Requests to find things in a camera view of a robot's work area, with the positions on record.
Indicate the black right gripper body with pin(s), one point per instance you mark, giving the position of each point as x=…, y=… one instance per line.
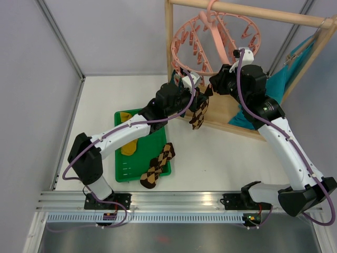
x=227, y=83

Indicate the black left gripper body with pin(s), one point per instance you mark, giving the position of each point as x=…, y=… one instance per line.
x=193, y=107

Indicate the brown argyle sock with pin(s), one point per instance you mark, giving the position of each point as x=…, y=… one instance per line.
x=149, y=179
x=198, y=116

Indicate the pink round clip hanger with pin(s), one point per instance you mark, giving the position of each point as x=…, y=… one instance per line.
x=208, y=40

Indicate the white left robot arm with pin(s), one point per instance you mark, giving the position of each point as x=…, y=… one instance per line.
x=87, y=153

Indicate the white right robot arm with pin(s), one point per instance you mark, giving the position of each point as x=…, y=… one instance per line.
x=307, y=186

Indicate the wooden hanger rack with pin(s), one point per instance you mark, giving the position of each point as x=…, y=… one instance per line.
x=221, y=110

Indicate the metal clip hanger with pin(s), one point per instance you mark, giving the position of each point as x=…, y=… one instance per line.
x=304, y=45

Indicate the teal cloth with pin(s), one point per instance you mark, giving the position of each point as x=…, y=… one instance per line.
x=279, y=82

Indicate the yellow sock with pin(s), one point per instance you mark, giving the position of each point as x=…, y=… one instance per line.
x=130, y=148

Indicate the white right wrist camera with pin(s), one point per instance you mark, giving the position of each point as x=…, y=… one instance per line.
x=244, y=57

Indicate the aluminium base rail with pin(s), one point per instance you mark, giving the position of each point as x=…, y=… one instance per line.
x=152, y=201

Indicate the white slotted cable duct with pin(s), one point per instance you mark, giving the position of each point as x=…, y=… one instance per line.
x=152, y=217

